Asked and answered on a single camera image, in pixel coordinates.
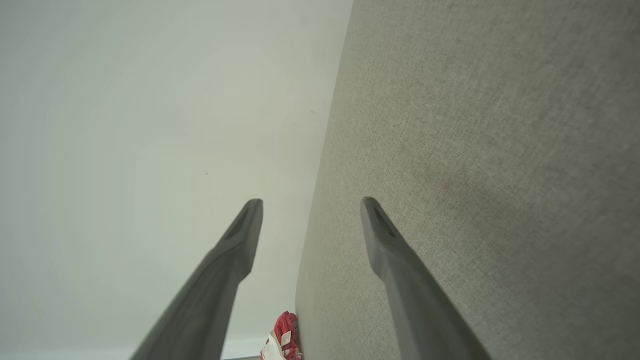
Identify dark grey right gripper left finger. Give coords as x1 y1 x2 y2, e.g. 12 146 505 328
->
129 198 264 360

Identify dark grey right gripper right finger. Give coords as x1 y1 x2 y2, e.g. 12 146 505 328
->
360 196 494 360

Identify red white striped garment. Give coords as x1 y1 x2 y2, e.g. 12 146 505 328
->
260 311 304 360

